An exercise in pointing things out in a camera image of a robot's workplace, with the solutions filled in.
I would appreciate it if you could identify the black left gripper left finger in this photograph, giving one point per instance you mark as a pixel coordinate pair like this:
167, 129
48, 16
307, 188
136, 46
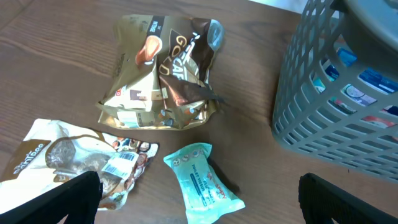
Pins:
75, 201

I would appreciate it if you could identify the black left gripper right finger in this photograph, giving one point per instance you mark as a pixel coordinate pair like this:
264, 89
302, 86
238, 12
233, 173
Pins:
323, 202

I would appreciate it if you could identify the teal tissue pack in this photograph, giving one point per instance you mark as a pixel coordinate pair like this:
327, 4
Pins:
206, 198

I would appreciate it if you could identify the blue pasta box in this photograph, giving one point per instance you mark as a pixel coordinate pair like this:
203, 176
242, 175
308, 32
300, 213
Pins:
371, 77

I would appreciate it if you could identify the white brown snack bag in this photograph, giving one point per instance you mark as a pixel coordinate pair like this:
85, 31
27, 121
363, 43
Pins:
54, 152

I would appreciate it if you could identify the grey plastic basket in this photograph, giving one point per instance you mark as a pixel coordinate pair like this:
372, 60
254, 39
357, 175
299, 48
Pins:
305, 121

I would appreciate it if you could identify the gold coffee bag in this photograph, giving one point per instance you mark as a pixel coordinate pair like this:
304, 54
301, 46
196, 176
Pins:
161, 78

